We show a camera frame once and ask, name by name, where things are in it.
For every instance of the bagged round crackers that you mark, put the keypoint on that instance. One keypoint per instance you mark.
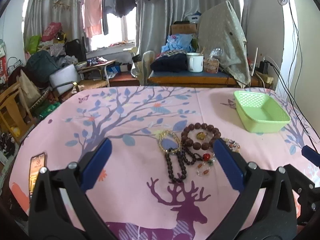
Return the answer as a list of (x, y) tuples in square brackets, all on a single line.
[(212, 62)]

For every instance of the smartphone with lit screen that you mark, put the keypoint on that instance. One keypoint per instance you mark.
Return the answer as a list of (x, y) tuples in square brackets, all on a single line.
[(36, 163)]

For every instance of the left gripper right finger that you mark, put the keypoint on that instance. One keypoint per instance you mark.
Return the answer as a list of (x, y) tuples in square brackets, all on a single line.
[(276, 217)]

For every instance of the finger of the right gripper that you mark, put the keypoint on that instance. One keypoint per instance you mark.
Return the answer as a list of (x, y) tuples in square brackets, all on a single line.
[(311, 155)]

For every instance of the grey window curtain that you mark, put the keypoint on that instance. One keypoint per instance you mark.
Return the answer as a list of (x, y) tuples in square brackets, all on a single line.
[(155, 17)]

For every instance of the black power adapter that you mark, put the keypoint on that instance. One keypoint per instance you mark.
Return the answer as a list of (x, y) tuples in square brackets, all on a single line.
[(263, 67)]

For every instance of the small folding table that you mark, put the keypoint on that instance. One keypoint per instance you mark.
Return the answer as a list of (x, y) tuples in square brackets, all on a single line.
[(96, 73)]

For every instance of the cardboard box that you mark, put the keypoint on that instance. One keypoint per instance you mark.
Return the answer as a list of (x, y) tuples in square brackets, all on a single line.
[(190, 28)]

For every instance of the grey dotted cloth cover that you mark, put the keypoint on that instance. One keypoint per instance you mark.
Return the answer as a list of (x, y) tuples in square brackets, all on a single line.
[(219, 29)]

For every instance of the wooden desk blue top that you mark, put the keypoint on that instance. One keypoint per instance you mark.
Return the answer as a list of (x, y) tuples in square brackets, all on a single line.
[(195, 80)]

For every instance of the pink deer print bedsheet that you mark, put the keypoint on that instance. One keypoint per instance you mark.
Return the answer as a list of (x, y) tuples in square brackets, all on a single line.
[(133, 194)]

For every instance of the pink plastic bag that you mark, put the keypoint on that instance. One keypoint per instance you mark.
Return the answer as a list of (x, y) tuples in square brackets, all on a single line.
[(51, 31)]

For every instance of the pink hanging garment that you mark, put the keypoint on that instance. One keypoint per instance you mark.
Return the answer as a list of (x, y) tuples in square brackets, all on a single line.
[(91, 16)]

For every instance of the amber pendant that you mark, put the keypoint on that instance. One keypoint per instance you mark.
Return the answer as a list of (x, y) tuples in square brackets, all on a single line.
[(201, 136)]

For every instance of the green plastic bag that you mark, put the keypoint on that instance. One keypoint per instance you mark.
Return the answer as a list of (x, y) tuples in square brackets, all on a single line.
[(32, 44)]

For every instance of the green plastic basket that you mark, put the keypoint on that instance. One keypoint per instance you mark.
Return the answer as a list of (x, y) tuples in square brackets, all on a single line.
[(260, 113)]

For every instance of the white enamel mug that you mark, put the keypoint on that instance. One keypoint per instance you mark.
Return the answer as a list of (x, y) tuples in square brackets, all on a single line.
[(195, 62)]

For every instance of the dark green bag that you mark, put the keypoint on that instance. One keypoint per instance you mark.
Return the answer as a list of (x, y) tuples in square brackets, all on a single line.
[(40, 67)]

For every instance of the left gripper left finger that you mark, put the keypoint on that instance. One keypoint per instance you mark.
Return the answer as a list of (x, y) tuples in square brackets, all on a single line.
[(48, 217)]

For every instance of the dark navy folded clothes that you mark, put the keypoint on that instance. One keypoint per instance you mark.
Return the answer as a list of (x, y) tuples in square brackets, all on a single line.
[(170, 63)]

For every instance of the light blue clothes pile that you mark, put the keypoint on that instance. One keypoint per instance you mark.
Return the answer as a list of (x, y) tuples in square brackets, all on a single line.
[(179, 42)]

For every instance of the wooden chair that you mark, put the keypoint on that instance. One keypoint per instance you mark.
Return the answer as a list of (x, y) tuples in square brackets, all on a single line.
[(16, 117)]

